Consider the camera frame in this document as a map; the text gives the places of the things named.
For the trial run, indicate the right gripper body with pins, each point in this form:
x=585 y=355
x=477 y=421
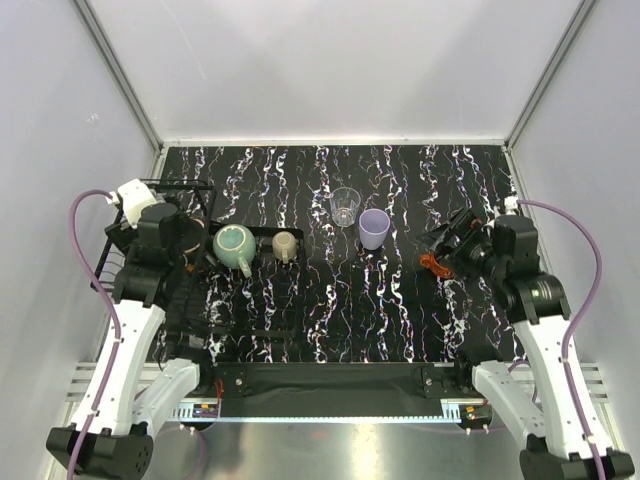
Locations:
x=473 y=255

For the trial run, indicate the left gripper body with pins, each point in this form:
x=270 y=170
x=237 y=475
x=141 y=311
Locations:
x=181 y=256

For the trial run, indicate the orange black mug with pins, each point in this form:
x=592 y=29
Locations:
x=429 y=262

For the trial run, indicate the lilac plastic cup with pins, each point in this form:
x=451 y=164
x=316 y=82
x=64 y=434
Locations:
x=373 y=228

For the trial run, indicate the green glazed ceramic mug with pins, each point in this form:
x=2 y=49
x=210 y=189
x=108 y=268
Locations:
x=235 y=247

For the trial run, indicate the tall clear glass tumbler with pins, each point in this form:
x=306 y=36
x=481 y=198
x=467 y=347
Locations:
x=344 y=205

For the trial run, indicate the small beige mug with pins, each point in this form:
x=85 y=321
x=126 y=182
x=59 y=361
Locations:
x=284 y=246

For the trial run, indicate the black mug red inside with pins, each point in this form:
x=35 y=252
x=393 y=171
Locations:
x=192 y=238

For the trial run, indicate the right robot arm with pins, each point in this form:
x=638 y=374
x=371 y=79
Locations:
x=560 y=435

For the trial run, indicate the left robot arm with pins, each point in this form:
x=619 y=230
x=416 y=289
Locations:
x=111 y=435

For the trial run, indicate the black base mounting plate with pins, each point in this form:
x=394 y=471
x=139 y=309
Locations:
x=354 y=384

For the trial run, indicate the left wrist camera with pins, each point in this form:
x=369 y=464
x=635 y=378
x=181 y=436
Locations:
x=132 y=197

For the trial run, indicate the black wire dish rack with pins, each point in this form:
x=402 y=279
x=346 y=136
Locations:
x=213 y=300

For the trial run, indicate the grey cable duct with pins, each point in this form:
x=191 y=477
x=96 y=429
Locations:
x=237 y=412

